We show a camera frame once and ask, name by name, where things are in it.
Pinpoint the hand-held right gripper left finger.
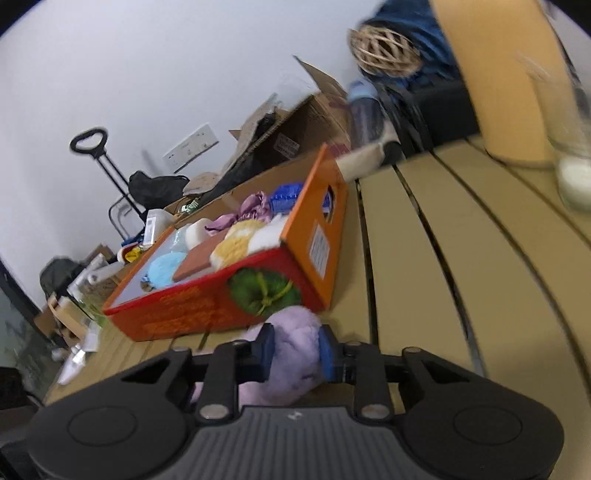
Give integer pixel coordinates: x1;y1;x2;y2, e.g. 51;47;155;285
121;322;276;425

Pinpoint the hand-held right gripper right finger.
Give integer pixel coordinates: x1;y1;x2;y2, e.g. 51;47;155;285
317;324;474;422

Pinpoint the purple fuzzy headband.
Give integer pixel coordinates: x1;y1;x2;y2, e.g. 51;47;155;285
191;306;325;403

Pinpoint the pink white layered sponge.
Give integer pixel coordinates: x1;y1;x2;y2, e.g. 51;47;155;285
172;235;228;283

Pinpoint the red cardboard box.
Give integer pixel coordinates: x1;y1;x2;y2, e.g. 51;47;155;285
102;143;349;343

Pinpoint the yellow white plush toy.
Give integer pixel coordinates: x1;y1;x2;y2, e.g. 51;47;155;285
209;214;290;271

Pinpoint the teal mesh bath pouf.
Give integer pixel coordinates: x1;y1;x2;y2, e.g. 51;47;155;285
140;251;188;292

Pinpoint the white round sponge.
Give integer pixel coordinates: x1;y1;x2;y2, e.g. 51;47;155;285
184;219;214;248

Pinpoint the blue tissue pack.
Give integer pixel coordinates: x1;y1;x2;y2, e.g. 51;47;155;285
269;183;334;219

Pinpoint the wooden slat folding table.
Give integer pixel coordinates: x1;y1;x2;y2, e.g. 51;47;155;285
44;134;591;480

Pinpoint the brown cardboard tray box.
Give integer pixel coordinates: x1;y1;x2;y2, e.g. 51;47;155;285
117;187;241;265

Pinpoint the small white box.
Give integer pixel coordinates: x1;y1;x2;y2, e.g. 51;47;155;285
143;208;179;246

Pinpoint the green spray bottle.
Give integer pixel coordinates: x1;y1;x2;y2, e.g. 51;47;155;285
67;258;114;326

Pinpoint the clear plastic packaging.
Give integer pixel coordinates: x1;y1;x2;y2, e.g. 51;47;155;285
57;322;101;387

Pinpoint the black bag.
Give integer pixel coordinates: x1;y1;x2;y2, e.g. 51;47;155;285
128;170;191;209

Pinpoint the dark green backpack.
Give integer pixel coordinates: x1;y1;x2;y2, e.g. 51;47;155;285
40;258;89;302

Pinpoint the open torn cardboard box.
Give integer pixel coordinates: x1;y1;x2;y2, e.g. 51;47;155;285
228;55;355;186

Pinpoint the blue-capped water bottle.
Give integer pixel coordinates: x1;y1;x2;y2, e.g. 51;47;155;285
348;80;394;145

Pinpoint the dark framed glass door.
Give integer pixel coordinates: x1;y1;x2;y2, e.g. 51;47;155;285
0;258;52;370

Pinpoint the black suitcase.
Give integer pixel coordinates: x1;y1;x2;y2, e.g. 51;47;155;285
382;79;482;154

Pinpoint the wicker ball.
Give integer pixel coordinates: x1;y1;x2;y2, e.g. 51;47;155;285
348;25;417;78

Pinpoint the clear glass cup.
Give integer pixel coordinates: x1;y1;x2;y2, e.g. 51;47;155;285
519;54;591;214

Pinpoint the yellow thermos jug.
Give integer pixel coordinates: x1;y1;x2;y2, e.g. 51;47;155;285
428;0;574;165

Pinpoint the blue jacket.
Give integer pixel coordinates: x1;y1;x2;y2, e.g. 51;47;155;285
364;0;463;89

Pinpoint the white folding stool frame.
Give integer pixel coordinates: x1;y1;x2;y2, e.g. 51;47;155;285
108;198;145;243

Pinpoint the white wall socket strip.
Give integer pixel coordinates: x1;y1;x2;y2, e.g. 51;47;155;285
162;123;219;169

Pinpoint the black trolley handle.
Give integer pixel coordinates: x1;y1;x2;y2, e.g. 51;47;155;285
69;128;145;219

